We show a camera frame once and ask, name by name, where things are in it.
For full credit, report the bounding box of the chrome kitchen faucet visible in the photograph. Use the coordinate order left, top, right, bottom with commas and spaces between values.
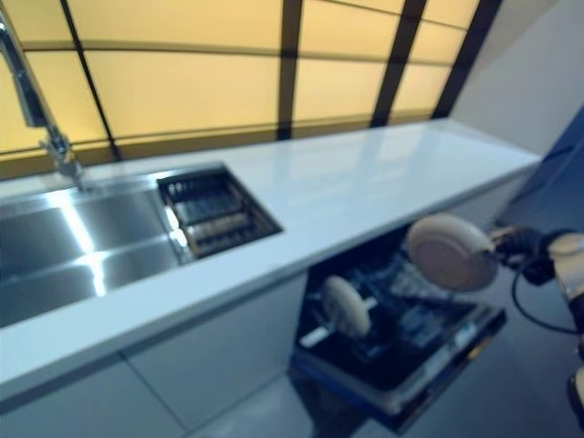
0, 7, 93, 193

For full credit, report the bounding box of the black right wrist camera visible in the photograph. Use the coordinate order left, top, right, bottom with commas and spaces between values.
521, 256, 557, 287

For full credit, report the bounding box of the silver dishwasher door handle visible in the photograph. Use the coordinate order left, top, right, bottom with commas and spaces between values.
382, 318, 506, 414

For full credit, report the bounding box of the grey glossy cabinet door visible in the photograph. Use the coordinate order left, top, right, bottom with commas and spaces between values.
120, 272, 310, 431
436, 158, 543, 230
0, 352, 184, 438

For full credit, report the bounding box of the cream round ceramic plate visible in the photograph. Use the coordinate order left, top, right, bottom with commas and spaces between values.
320, 274, 373, 337
405, 213, 501, 294

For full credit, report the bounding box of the stainless steel sink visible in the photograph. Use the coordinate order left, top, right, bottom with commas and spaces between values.
0, 161, 285, 330

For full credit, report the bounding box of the grey wire dishwasher rack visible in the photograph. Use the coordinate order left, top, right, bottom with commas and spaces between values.
299, 235, 481, 367

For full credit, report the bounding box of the black silver robot right hand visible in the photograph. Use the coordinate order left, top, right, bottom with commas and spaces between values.
487, 225, 556, 269

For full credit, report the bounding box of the black sink dish rack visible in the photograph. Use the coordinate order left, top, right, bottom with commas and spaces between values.
155, 167, 284, 265

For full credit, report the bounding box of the yellow panelled window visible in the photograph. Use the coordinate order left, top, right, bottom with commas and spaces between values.
0, 0, 492, 179

